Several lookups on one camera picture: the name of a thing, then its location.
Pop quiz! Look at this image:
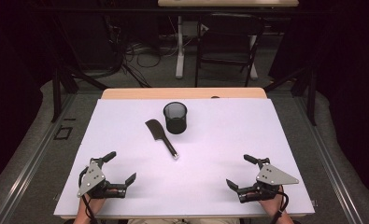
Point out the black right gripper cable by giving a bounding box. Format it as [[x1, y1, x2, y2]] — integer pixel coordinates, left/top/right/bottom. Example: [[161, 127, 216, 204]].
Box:
[[269, 185, 291, 224]]

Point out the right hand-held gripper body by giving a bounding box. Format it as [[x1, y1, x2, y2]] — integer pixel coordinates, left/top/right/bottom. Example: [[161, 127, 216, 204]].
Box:
[[236, 157, 300, 204]]

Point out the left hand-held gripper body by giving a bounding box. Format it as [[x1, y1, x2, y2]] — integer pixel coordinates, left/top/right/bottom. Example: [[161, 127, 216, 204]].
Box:
[[77, 158, 128, 200]]

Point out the metal floor rail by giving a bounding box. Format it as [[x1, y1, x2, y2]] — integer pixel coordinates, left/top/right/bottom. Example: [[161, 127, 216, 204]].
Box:
[[293, 92, 365, 224], [0, 92, 78, 224]]

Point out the person's left hand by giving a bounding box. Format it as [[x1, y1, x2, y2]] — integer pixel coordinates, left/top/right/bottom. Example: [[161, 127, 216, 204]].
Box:
[[78, 194, 107, 217]]

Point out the black folding chair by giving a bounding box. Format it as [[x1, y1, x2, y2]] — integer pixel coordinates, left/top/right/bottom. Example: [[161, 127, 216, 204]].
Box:
[[194, 12, 266, 89]]

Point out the black metal stand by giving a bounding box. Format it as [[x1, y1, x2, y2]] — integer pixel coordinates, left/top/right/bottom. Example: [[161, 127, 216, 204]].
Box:
[[263, 65, 319, 127], [50, 66, 110, 124]]

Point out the wooden table with white legs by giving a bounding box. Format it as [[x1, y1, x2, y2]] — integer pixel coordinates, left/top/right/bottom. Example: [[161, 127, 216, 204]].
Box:
[[157, 0, 300, 80]]

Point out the person's right hand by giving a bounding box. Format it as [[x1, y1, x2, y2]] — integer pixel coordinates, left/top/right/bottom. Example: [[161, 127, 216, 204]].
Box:
[[259, 186, 287, 217]]

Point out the tangle of floor cables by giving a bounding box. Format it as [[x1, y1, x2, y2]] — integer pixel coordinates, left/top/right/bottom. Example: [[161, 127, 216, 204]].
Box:
[[108, 18, 181, 88]]

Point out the black spatula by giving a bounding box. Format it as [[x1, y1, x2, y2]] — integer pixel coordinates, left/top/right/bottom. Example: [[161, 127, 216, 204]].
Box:
[[144, 119, 180, 160]]

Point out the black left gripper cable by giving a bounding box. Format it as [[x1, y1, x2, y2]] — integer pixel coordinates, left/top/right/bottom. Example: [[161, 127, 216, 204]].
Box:
[[78, 166, 100, 224]]

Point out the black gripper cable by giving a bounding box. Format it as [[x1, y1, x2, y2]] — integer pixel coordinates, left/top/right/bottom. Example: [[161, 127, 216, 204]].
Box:
[[78, 166, 100, 224], [269, 185, 291, 224]]

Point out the black mesh cup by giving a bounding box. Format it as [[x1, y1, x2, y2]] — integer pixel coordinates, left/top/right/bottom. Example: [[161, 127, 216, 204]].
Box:
[[163, 101, 189, 135]]

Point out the white table cover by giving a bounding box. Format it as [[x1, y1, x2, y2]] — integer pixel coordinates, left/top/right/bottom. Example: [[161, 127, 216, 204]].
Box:
[[53, 98, 316, 217]]

